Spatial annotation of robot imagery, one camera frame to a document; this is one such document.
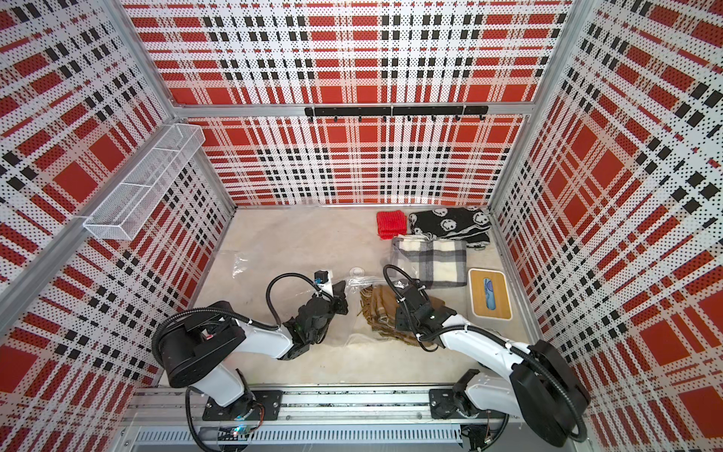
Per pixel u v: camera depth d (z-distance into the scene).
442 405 0.73
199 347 0.46
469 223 1.08
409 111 0.89
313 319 0.66
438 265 0.96
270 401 0.74
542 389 0.41
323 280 0.74
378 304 0.86
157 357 0.46
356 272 0.99
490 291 0.91
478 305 0.86
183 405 0.70
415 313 0.65
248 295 0.96
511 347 0.45
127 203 0.73
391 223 1.11
